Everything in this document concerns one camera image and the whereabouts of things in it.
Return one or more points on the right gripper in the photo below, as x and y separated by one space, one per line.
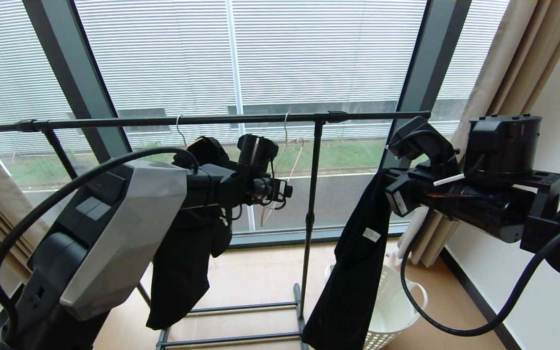
479 209

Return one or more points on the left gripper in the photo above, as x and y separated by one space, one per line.
270 189

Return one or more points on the pink clothes hanger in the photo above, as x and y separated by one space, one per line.
287 146
179 129

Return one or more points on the black garment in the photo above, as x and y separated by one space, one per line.
358 272

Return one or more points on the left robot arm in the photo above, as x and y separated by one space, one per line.
114 233

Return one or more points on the white laundry basket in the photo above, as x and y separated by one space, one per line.
396 311

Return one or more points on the black clothes rack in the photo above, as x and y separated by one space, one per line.
114 120

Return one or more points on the window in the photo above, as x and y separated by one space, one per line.
309 58

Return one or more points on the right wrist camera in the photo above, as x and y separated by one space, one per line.
421 143

